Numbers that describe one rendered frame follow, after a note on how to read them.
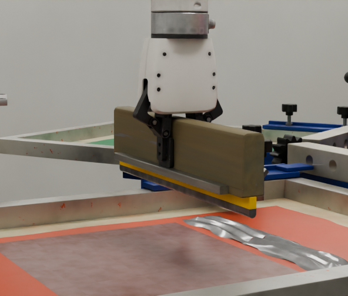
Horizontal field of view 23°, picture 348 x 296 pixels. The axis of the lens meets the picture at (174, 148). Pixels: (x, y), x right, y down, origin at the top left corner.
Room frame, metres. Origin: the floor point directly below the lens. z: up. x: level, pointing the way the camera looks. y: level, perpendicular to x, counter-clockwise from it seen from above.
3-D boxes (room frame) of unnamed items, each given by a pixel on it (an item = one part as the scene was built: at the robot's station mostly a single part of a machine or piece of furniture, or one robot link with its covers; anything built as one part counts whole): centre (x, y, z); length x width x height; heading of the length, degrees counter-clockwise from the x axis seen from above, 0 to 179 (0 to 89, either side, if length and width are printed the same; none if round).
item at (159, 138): (1.12, 0.02, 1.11); 0.03 x 0.03 x 0.07; 29
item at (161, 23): (1.14, -0.01, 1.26); 0.09 x 0.07 x 0.03; 119
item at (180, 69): (1.14, -0.01, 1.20); 0.10 x 0.08 x 0.11; 119
